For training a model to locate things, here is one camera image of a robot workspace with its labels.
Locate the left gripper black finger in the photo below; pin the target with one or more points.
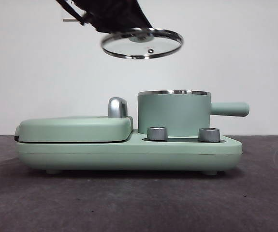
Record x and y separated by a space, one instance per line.
136 14
105 21

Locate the glass lid with green knob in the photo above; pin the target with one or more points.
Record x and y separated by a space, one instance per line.
158 47

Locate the green griddle cover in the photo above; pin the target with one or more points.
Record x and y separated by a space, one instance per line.
76 129

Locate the silver control knob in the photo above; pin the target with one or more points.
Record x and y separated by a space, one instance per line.
209 134
157 133

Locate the green breakfast machine base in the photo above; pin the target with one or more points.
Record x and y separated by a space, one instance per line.
80 154

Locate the white wall socket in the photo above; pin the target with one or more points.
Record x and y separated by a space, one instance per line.
67 15

